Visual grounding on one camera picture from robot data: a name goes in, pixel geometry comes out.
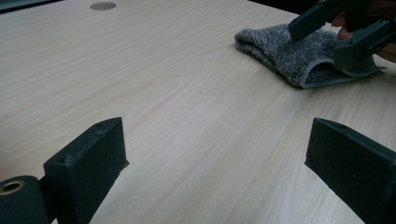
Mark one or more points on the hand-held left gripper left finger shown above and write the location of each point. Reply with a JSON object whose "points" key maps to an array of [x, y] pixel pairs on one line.
{"points": [[87, 168]]}

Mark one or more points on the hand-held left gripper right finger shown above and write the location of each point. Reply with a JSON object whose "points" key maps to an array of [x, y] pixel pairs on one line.
{"points": [[355, 165]]}

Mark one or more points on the grey fluffy towel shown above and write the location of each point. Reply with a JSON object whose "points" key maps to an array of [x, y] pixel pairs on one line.
{"points": [[280, 53]]}

